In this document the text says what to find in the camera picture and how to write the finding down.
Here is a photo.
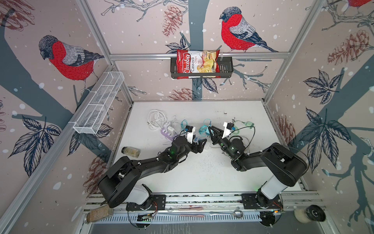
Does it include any white power strip cord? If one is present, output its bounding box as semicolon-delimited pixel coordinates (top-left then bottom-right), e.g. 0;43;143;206
146;109;167;131

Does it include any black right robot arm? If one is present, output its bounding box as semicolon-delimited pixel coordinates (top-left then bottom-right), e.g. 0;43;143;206
208;123;309;209

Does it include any white charger with cable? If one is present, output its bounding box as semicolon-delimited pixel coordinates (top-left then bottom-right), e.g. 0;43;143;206
163;121;177;136

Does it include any teal charger round plug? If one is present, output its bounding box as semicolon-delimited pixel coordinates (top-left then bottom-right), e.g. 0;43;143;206
198;119;211;137

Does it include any white mesh shelf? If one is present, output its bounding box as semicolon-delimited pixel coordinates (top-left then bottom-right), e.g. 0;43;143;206
73;71;124;134

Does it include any tape roll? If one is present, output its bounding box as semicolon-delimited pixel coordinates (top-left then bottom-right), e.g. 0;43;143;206
294;205;326;224

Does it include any metal spoon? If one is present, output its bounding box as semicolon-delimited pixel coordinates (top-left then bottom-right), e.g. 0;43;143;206
209;209;244;219

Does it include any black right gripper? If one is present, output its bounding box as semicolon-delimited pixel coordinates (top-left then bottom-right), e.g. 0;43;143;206
208;127;235;161

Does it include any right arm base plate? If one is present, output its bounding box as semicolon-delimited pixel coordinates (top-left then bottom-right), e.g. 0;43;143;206
241;193;283;210

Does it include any green charger with cable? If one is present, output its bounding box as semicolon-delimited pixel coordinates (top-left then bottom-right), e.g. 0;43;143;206
232;119;255;135

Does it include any brown sponge block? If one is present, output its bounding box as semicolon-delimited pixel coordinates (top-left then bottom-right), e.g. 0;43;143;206
85;205;114;224

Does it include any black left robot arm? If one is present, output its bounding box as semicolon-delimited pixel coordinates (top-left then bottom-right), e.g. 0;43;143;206
97;136;207;210

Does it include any red chips bag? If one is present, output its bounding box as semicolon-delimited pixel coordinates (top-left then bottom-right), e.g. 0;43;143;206
176;50;220;79

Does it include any small glass jar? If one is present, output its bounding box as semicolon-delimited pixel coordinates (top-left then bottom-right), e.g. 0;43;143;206
121;147;140;158

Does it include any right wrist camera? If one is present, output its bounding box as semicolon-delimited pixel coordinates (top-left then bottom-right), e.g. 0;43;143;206
222;122;235;138

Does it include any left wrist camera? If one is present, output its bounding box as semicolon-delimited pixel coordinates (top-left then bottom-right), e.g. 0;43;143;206
185;125;196;144

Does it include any black wire basket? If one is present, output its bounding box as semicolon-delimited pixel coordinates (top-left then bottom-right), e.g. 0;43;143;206
170;57;233;80

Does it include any teal charger with cable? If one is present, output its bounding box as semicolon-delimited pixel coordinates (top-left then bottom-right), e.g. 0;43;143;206
181;120;188;130

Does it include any purple power strip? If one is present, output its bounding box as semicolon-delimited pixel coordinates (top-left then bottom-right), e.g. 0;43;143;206
161;129;176;141

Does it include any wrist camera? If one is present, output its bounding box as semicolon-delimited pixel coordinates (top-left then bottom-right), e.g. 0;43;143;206
222;122;235;138
185;125;196;144

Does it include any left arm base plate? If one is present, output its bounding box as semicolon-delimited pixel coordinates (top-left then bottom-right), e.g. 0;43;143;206
126;195;166;211

